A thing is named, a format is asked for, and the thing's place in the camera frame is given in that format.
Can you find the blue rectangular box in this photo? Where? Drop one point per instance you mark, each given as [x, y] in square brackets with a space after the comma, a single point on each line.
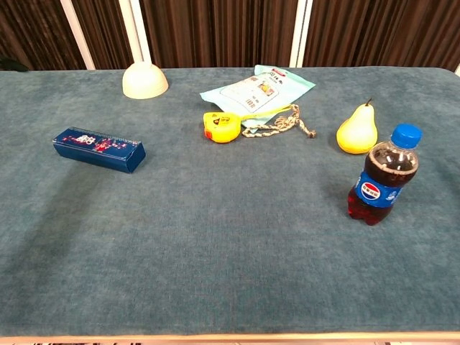
[97, 154]

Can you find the yellow tape measure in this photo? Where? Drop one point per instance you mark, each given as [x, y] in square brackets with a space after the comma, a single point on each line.
[221, 127]

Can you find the teal table cloth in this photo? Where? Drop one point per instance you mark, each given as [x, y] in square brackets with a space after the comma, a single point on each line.
[230, 233]

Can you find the light blue snack pouch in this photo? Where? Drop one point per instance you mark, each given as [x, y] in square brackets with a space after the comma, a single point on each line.
[251, 93]

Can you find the upturned white bowl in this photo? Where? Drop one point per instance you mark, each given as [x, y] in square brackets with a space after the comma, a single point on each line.
[143, 82]

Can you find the yellow pear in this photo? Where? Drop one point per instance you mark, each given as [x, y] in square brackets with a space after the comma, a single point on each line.
[357, 134]

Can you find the dark brown pleated curtain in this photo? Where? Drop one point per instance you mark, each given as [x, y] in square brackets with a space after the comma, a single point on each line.
[215, 32]

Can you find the Pepsi cola bottle blue cap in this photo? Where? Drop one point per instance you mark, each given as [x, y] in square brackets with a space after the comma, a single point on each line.
[384, 179]

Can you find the white frame post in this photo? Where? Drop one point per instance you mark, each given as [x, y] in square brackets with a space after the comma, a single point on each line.
[77, 34]
[301, 32]
[134, 32]

